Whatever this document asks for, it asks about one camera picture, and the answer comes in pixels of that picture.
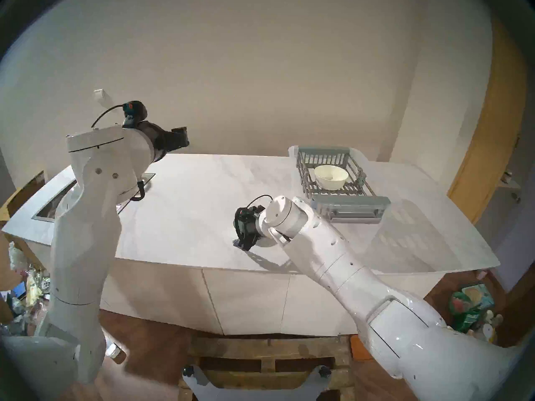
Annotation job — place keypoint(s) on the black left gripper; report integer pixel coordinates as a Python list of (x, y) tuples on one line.
[(167, 140)]

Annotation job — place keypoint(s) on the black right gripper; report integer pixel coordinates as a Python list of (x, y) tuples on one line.
[(247, 224)]

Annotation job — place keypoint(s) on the cream plastic bowl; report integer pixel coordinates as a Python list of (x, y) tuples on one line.
[(331, 178)]

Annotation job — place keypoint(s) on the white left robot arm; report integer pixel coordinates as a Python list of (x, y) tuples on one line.
[(83, 237)]

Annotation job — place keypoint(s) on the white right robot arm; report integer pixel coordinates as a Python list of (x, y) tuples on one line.
[(355, 287)]

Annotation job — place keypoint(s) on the grey dish drying rack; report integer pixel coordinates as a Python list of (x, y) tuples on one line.
[(342, 204)]

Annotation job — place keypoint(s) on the white counter cabinet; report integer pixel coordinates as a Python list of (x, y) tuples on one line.
[(234, 300)]

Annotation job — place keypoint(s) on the wooden pallet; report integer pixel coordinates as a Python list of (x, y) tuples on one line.
[(259, 348)]

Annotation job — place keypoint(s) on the stainless steel sink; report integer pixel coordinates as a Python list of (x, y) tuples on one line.
[(46, 210)]

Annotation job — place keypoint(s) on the brown cardboard box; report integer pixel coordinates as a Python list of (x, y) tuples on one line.
[(23, 195)]

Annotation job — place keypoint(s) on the orange plastic tray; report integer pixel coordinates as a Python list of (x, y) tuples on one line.
[(359, 350)]

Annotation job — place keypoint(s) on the clear plastic cup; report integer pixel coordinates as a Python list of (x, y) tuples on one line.
[(116, 353)]

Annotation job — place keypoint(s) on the white plastic bag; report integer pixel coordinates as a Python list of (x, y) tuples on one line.
[(16, 257)]

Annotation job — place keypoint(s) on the yellow snack packet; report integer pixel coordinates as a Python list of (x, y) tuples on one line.
[(32, 287)]

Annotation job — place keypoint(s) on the green snack bag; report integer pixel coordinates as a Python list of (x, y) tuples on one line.
[(466, 316)]

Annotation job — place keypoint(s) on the teal food box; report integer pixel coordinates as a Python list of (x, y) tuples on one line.
[(474, 293)]

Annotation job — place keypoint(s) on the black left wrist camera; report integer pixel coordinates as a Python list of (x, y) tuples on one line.
[(134, 112)]

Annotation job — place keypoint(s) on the white wall switch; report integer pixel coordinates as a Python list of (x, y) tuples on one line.
[(99, 94)]

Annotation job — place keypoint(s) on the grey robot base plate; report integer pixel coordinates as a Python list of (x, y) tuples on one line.
[(250, 394)]

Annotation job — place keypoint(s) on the wooden door frame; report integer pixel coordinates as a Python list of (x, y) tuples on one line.
[(493, 153)]

